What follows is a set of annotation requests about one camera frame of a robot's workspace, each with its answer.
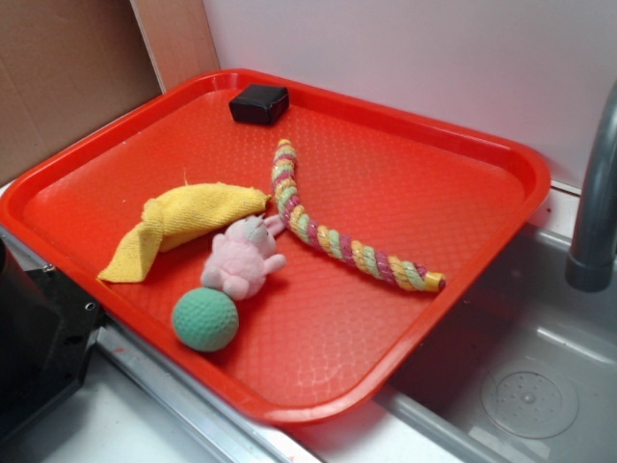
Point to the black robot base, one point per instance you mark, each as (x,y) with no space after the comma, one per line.
(48,325)

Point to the red plastic tray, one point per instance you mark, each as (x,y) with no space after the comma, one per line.
(321,337)

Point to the pink plush bunny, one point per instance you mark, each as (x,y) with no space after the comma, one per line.
(244,256)

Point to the green dimpled ball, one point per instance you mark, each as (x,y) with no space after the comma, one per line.
(205,319)

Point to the black rectangular block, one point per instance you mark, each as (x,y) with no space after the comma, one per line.
(260,104)

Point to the yellow cloth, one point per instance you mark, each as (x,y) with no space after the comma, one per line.
(176,217)

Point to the grey toy sink basin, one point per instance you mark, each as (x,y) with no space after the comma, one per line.
(522,369)

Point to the grey sink faucet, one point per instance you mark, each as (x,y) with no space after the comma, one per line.
(592,253)

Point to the brown cardboard panel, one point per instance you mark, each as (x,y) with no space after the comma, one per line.
(70,67)

